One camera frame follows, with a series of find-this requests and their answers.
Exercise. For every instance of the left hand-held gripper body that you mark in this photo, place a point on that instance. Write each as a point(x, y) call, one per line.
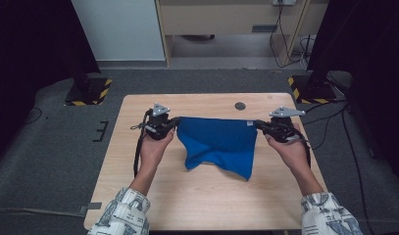
point(158, 125)

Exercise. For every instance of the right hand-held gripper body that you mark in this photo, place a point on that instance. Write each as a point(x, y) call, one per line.
point(282, 129)

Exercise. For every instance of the blue cloth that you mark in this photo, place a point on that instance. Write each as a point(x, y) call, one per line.
point(220, 143)

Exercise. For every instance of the person's right hand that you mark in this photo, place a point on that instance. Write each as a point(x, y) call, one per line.
point(293, 153)

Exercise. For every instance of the person's left hand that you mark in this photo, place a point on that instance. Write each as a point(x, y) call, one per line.
point(153, 153)

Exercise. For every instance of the grey round table grommet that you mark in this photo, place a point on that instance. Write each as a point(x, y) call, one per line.
point(240, 106)

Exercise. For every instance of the black stand with striped base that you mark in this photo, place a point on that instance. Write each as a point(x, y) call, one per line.
point(313, 89)
point(89, 93)

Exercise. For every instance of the grey tape piece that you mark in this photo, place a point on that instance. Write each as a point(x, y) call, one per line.
point(92, 206)

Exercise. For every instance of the white cabinet panel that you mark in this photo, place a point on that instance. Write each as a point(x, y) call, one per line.
point(118, 29)

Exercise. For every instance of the black curtain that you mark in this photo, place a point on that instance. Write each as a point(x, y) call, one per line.
point(373, 65)
point(30, 65)

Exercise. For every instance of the white power strip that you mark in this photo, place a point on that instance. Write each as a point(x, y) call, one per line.
point(284, 2)

